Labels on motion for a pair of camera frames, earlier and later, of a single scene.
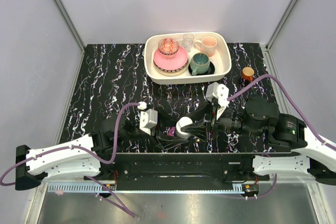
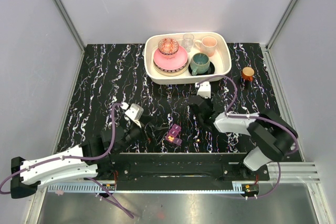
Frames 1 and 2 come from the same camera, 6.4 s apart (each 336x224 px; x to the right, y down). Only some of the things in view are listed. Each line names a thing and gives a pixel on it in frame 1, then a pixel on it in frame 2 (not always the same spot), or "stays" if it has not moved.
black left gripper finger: (165, 121) to (151, 123)
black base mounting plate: (179, 171) stays
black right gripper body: (230, 121) to (209, 103)
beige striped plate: (172, 72) stays
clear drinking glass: (188, 41) stays
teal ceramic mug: (199, 63) stays
